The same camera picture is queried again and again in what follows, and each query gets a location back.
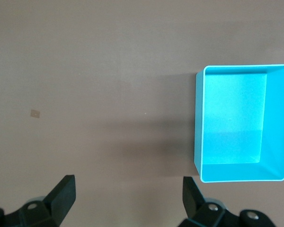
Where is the turquoise plastic bin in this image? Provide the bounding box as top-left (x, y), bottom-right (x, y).
top-left (193, 63), bottom-right (284, 183)

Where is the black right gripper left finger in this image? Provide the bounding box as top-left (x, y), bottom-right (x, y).
top-left (0, 175), bottom-right (77, 227)

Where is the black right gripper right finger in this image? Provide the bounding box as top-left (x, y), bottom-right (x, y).
top-left (179, 176), bottom-right (274, 227)

